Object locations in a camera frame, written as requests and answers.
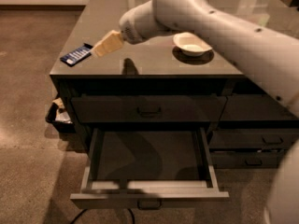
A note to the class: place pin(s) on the black bin with trash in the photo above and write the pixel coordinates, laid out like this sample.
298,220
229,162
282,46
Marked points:
58,117

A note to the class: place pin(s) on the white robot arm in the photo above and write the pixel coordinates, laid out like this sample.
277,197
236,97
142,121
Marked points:
266,57

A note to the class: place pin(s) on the dark grey cabinet counter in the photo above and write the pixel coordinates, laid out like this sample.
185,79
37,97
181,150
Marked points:
158,67

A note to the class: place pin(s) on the open grey middle drawer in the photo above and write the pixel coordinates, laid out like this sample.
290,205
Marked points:
148,171

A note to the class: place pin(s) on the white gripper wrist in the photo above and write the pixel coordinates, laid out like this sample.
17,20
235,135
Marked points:
135,27

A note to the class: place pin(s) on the closed grey top drawer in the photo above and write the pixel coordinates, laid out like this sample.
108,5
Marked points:
149,108

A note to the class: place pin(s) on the right bottom drawer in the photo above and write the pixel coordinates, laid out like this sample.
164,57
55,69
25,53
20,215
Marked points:
245,160

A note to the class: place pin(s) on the right middle drawer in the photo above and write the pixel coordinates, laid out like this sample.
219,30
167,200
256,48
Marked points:
254,138

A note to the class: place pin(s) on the white paper bowl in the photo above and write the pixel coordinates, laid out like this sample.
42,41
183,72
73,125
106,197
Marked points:
190,44

